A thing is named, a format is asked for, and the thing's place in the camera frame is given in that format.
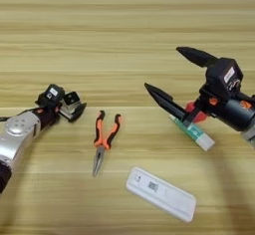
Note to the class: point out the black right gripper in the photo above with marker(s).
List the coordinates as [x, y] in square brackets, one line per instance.
[232, 109]

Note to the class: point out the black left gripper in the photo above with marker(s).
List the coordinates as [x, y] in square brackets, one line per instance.
[48, 114]

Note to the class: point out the small black square box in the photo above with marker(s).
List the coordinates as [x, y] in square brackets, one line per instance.
[71, 100]

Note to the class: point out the white USB modem dongle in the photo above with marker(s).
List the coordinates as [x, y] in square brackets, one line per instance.
[161, 193]

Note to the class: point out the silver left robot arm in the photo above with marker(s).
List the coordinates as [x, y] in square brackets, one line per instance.
[18, 136]

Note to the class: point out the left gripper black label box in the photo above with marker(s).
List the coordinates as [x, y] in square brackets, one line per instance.
[54, 94]

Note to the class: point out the orange black needle-nose pliers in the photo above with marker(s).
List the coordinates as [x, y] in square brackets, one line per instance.
[105, 136]

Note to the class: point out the green white glue stick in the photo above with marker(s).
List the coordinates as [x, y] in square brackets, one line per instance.
[199, 136]

